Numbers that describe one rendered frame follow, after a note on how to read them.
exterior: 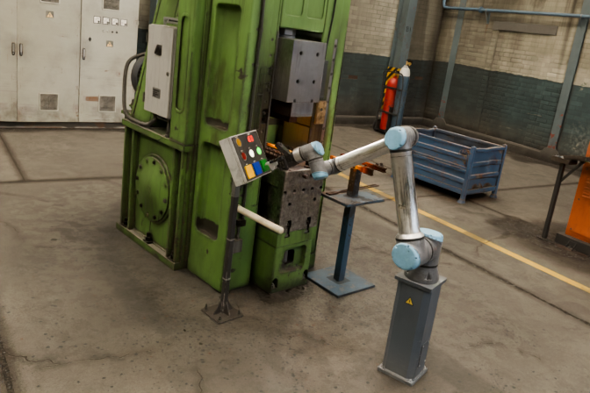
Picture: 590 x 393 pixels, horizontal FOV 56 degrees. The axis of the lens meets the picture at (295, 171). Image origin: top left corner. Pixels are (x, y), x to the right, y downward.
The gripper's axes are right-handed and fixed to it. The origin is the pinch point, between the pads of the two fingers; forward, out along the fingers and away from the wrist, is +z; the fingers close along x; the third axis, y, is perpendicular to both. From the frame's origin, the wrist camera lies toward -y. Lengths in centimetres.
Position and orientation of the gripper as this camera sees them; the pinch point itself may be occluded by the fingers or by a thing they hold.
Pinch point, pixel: (266, 162)
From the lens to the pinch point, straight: 341.1
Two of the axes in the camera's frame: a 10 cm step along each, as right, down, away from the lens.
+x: 3.7, -1.9, 9.1
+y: 3.5, 9.4, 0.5
